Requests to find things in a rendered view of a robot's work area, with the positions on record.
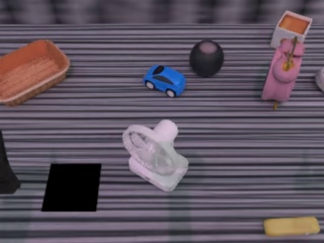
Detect black square patch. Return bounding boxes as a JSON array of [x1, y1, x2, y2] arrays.
[[41, 163, 102, 213]]

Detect white desk fan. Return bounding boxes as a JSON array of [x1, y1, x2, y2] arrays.
[[122, 119, 189, 192]]

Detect yellow sponge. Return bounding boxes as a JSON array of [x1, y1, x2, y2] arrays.
[[263, 216, 321, 237]]

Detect orange woven basket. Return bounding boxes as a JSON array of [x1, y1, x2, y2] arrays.
[[0, 39, 71, 107]]

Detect blue toy car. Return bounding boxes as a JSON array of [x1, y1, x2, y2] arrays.
[[142, 64, 187, 99]]

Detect black round smart speaker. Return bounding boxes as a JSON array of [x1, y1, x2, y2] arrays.
[[189, 39, 225, 78]]

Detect pink retro telephone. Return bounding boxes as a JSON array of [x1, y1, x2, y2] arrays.
[[261, 36, 305, 111]]

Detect white square box orange inside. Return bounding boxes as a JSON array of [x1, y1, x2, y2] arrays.
[[270, 10, 313, 49]]

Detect white rounded object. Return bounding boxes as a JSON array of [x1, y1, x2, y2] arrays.
[[315, 67, 324, 92]]

